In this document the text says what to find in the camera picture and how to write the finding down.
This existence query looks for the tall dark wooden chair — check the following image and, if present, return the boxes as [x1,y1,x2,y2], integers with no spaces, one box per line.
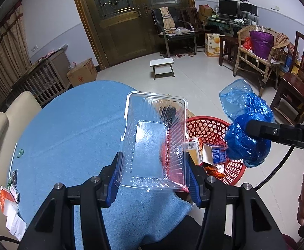
[269,31,304,125]

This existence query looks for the striped beige scarf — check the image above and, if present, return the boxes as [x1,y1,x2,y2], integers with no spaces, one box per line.
[159,6,177,33]

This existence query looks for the brown cardboard box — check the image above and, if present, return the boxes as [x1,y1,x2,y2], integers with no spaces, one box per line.
[66,58,98,88]

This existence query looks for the white plastic stick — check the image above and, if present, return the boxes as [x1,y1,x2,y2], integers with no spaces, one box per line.
[8,143,17,183]

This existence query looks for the brown paper bag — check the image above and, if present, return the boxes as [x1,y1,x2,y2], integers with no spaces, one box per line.
[198,4,213,19]

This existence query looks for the orange tissue pack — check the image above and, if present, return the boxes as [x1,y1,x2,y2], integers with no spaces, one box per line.
[0,186,20,215]

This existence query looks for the clear plastic tray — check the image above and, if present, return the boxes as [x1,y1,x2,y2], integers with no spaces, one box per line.
[118,91,189,194]

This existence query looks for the small white stool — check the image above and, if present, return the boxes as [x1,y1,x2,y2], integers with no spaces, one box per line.
[150,58,176,80]

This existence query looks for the dark wooden side table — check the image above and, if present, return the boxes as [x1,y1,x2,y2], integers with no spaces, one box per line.
[219,36,239,67]

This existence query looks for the beige curtain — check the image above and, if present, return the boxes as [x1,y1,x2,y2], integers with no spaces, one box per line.
[0,2,32,115]

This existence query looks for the orange white carton box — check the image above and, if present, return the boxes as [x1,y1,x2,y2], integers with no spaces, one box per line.
[204,32,221,58]

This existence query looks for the small blue box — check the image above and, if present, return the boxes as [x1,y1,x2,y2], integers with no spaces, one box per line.
[202,144,228,166]

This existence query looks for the wooden baby crib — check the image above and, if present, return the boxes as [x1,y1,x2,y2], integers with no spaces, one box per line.
[11,49,71,107]

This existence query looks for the blue plastic bag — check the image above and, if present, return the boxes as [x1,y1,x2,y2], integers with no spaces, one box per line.
[219,78,275,168]

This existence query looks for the cream leather sofa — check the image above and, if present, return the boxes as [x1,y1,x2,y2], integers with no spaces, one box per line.
[0,91,43,222]

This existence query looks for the orange plastic bag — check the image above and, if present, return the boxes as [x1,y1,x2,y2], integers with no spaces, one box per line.
[206,165,226,179]

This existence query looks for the black armchair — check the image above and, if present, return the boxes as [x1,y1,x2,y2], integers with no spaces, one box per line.
[151,7,197,58]

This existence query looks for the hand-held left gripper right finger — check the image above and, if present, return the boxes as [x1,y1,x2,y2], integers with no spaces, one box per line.
[185,158,286,250]

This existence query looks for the dark wooden armchair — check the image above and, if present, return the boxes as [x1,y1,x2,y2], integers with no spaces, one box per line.
[180,7,208,33]

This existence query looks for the person's dark pants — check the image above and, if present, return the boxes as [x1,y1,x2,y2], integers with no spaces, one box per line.
[139,215,207,250]

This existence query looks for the black phone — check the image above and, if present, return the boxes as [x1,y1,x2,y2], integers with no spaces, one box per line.
[160,106,184,126]

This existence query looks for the brown striped cloth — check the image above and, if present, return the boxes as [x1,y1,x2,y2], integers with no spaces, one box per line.
[275,32,291,49]

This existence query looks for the blue carton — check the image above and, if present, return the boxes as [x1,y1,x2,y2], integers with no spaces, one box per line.
[284,54,293,71]

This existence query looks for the papers and packets at edge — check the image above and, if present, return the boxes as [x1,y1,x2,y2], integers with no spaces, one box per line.
[5,203,27,241]

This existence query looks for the purple bag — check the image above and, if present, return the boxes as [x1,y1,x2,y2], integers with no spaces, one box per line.
[249,30,275,60]

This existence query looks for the glass computer desk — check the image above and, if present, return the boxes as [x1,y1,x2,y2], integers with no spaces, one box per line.
[206,16,255,35]

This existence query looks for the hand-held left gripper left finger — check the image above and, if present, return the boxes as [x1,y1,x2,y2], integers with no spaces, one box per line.
[19,152,124,250]

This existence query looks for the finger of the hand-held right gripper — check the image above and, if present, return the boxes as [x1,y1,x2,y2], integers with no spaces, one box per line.
[246,119,304,149]

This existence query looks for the red plastic basket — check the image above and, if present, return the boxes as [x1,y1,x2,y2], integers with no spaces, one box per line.
[184,116,246,186]

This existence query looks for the computer monitor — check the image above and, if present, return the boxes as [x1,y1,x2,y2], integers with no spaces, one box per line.
[218,0,239,17]
[240,2,258,16]

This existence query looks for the red white small box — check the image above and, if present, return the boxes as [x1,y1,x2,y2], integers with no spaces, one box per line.
[185,137,204,165]

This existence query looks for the wicker armchair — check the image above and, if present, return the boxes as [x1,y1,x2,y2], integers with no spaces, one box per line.
[233,25,290,97]

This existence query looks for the wooden double door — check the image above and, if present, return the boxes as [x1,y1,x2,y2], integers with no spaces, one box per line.
[69,0,195,69]

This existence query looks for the pink cloth pile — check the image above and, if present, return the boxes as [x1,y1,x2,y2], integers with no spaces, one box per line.
[39,49,64,61]

